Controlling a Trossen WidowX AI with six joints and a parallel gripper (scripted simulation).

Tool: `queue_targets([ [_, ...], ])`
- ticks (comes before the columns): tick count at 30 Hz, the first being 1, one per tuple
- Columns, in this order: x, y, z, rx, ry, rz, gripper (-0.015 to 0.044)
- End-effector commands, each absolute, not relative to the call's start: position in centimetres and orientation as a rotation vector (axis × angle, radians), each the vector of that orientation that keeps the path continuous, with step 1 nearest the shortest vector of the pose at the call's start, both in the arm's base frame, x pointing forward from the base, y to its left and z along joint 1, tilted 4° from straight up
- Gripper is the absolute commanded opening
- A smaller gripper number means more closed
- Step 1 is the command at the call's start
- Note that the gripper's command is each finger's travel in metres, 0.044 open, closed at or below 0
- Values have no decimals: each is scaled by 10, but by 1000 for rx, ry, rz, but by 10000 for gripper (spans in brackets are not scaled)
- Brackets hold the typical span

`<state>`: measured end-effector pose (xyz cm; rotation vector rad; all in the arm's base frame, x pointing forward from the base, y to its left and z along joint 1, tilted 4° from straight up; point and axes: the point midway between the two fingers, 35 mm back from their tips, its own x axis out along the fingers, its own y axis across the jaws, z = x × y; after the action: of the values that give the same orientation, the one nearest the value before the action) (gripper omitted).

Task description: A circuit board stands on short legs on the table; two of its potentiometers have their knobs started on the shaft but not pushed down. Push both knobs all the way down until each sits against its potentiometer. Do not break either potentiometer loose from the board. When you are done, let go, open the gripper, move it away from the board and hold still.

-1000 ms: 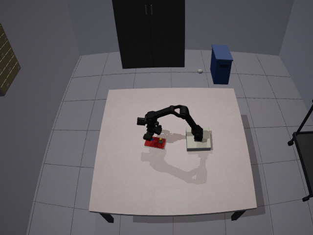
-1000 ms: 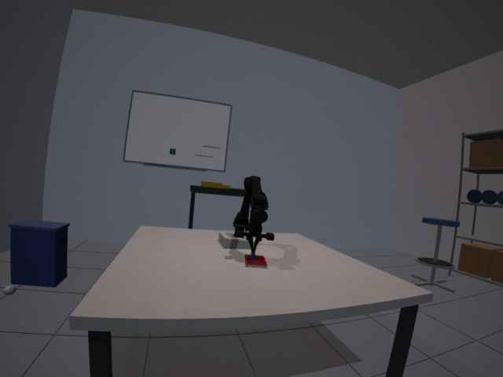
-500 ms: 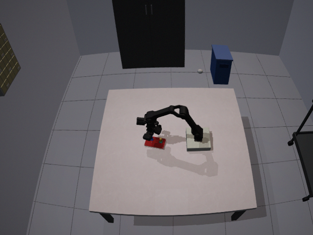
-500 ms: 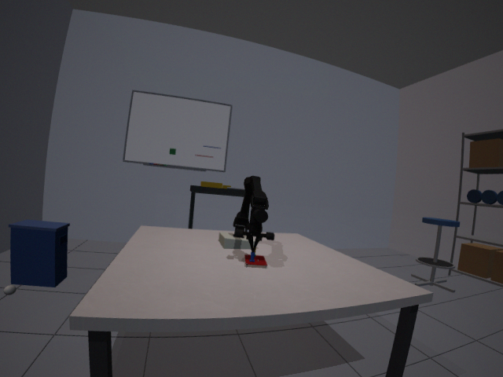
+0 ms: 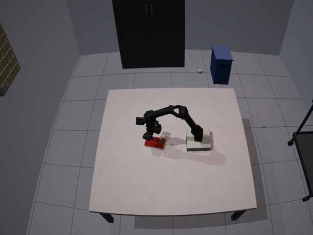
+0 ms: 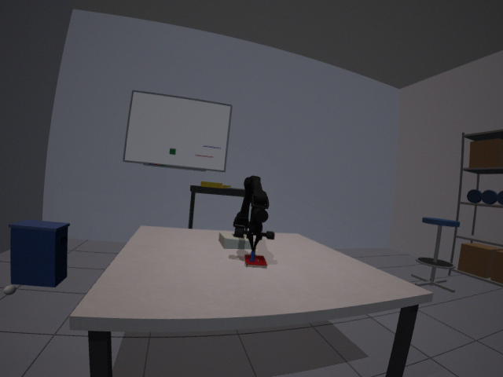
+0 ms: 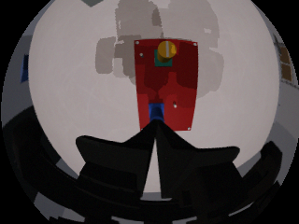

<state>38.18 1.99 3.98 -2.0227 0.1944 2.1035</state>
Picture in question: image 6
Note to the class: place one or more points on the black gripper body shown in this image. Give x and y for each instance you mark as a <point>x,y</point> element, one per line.
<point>255,230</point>

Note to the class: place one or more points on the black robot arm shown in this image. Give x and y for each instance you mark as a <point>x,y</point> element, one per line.
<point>254,194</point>

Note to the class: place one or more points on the red circuit board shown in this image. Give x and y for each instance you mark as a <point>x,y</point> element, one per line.
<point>255,259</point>

